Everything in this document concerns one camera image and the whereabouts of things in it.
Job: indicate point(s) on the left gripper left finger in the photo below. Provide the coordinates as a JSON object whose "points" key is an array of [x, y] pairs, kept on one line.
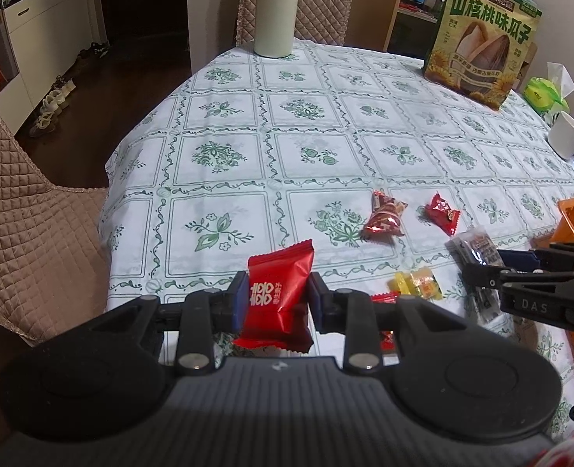
{"points": [[205, 313]]}

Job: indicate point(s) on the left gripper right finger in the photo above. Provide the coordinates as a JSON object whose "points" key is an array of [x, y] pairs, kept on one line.
{"points": [[350, 313]]}

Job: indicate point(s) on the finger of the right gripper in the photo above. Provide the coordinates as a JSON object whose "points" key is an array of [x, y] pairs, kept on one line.
{"points": [[515, 258], [486, 276]]}

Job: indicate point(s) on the grey nut mix packet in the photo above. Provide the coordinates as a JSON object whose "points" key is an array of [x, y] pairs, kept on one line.
{"points": [[475, 253]]}

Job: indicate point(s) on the small red candy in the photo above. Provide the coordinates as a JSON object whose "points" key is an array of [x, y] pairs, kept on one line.
{"points": [[384, 308], [443, 215]]}

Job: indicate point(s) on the yellow green candy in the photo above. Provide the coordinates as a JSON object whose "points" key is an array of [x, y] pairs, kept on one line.
{"points": [[420, 283]]}

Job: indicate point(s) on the red double happiness packet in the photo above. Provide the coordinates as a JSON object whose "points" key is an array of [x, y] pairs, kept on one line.
{"points": [[277, 314]]}

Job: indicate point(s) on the brown red candy packet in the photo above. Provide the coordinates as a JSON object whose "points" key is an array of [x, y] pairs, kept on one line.
{"points": [[386, 216]]}

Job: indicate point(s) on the plain white cup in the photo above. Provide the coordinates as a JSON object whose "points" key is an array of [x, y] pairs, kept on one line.
{"points": [[561, 136]]}

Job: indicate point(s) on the green patterned tablecloth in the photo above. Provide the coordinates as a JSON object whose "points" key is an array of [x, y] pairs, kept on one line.
{"points": [[252, 155]]}

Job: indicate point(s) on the green tissue pack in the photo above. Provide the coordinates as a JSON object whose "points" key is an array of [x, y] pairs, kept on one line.
{"points": [[549, 95]]}

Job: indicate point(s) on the quilted brown near chair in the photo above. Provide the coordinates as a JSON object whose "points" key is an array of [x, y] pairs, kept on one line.
{"points": [[53, 270]]}

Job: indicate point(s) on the sunflower seed bag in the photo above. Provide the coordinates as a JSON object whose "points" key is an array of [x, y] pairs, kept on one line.
{"points": [[480, 47]]}

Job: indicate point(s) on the shoes on floor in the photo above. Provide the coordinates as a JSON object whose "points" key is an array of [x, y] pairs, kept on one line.
{"points": [[56, 99]]}

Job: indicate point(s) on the cream thermos bottle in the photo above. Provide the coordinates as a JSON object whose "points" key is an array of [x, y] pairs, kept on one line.
{"points": [[274, 27]]}

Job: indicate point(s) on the white cabinet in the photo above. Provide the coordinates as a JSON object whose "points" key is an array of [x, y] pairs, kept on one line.
{"points": [[46, 36]]}

